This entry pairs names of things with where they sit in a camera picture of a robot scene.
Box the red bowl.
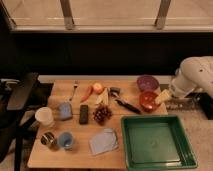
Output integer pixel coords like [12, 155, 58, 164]
[139, 91, 159, 113]

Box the black remote control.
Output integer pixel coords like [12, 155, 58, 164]
[79, 105, 89, 124]

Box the black chair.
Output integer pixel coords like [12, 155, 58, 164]
[0, 73, 48, 171]

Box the small dark metal object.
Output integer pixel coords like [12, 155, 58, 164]
[110, 87, 120, 95]

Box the grey blue cloth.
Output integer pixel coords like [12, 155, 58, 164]
[89, 128, 118, 155]

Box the black handled peeler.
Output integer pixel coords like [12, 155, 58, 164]
[111, 93, 141, 114]

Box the orange carrot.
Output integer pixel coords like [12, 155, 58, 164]
[81, 86, 93, 103]

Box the silver fork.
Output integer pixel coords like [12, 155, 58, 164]
[69, 80, 78, 101]

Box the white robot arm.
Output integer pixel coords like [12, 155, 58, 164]
[155, 56, 213, 104]

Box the blue cup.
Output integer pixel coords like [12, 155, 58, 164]
[57, 132, 74, 150]

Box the metal can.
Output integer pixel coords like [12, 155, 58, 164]
[40, 132, 58, 149]

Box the purple bowl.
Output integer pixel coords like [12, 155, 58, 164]
[137, 75, 159, 91]

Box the yellow banana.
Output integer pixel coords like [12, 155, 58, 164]
[95, 88, 109, 105]

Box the bunch of dark grapes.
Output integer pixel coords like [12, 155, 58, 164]
[93, 104, 112, 125]

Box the red yellow apple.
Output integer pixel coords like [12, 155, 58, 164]
[93, 83, 104, 94]

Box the white cup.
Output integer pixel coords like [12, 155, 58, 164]
[35, 107, 54, 127]

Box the blue sponge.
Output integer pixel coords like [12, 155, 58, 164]
[58, 102, 72, 120]

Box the green plastic tray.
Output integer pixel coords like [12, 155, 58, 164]
[121, 115, 198, 171]

